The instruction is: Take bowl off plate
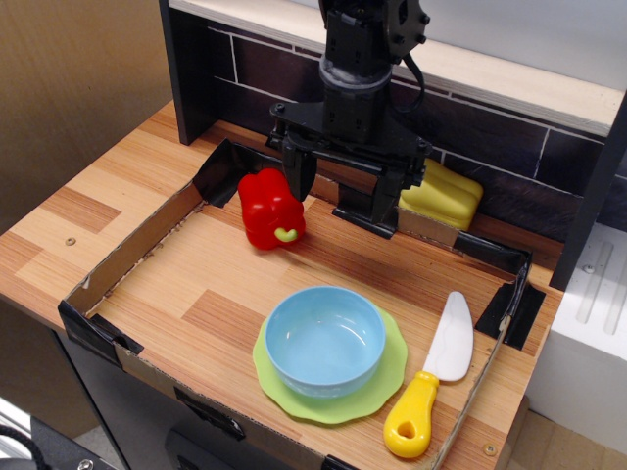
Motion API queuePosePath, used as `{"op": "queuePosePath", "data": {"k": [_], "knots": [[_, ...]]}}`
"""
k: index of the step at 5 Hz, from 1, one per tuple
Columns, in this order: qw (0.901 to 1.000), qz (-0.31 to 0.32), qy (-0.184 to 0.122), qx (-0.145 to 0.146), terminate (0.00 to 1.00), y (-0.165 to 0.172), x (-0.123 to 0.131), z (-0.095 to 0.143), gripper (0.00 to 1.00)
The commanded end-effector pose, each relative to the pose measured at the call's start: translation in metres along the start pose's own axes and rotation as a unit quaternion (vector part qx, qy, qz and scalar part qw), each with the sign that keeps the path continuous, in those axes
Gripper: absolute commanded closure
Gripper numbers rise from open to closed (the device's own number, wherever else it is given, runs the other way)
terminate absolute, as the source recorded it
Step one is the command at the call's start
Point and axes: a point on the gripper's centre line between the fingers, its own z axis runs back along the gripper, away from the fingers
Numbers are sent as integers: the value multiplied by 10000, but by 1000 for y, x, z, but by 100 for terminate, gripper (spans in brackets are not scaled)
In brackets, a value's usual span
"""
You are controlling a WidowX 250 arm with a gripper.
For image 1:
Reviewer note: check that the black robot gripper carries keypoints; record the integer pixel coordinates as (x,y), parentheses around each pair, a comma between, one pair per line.
(365,131)

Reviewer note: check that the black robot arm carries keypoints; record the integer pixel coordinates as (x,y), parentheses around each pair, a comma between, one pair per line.
(364,41)

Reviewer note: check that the light blue plastic bowl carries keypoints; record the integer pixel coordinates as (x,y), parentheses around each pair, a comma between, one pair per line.
(325,342)

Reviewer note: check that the green scalloped plastic plate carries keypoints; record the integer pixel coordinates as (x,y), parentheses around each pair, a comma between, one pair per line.
(385,382)

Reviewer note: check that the red toy bell pepper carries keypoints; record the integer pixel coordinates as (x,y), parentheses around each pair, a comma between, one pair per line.
(272,216)

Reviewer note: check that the cardboard border with black tape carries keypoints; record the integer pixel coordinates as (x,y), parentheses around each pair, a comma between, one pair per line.
(175,309)

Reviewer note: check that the dark shelf frame backsplash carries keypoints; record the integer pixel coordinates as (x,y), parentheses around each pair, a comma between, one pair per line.
(541,171)

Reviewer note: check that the yellow handled white toy knife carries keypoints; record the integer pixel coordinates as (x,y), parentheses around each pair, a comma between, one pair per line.
(408,427)

